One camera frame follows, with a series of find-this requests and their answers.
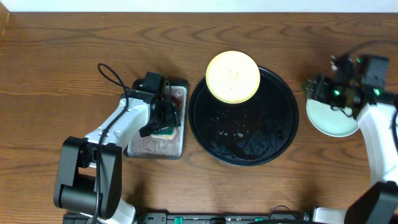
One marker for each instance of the light green plate with red stain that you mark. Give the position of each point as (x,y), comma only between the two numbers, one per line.
(334,122)

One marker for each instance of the black round tray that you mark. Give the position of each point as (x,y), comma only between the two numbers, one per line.
(251,133)

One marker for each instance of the green scouring sponge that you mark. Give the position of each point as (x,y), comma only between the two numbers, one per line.
(165,133)

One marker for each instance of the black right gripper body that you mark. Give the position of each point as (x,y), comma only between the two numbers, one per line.
(336,94)

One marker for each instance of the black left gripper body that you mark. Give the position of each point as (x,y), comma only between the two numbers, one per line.
(167,119)

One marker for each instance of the black rectangular soapy water tray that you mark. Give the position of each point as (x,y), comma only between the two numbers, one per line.
(153,147)

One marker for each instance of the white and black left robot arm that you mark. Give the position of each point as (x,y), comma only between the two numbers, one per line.
(89,176)

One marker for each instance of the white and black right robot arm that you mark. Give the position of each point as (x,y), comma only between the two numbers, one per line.
(378,125)

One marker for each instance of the yellow round plate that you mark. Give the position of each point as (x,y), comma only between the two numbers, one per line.
(233,77)

